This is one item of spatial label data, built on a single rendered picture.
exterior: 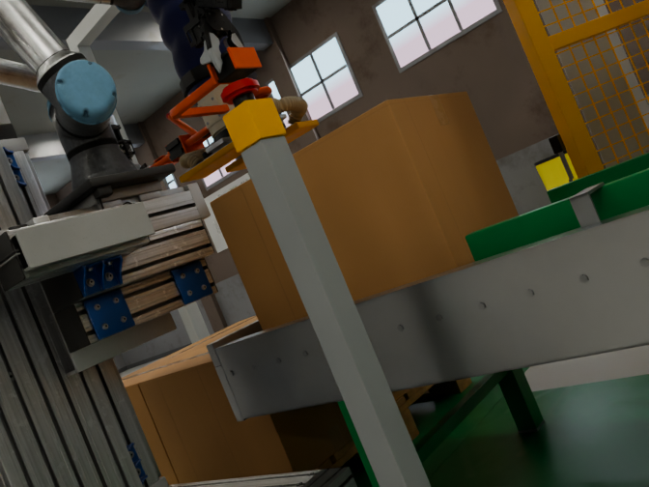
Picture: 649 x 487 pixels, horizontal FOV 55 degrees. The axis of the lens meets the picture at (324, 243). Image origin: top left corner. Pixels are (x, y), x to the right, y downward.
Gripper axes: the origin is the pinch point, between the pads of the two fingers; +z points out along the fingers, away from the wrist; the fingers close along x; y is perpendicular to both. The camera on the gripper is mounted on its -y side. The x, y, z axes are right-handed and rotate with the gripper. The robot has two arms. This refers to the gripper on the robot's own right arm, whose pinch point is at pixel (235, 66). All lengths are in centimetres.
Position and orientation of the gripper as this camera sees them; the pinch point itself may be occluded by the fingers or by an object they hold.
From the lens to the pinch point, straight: 150.6
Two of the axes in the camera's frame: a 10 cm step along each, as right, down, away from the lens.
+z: 3.9, 9.2, -0.1
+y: -7.1, 3.1, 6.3
